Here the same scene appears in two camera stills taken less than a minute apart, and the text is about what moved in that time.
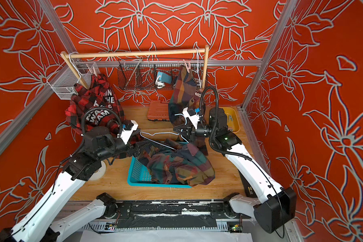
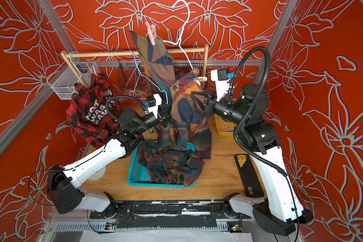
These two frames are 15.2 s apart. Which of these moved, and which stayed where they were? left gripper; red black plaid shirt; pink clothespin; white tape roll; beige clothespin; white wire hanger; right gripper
Moved: right gripper; left gripper; pink clothespin; white wire hanger
Stayed: white tape roll; red black plaid shirt; beige clothespin
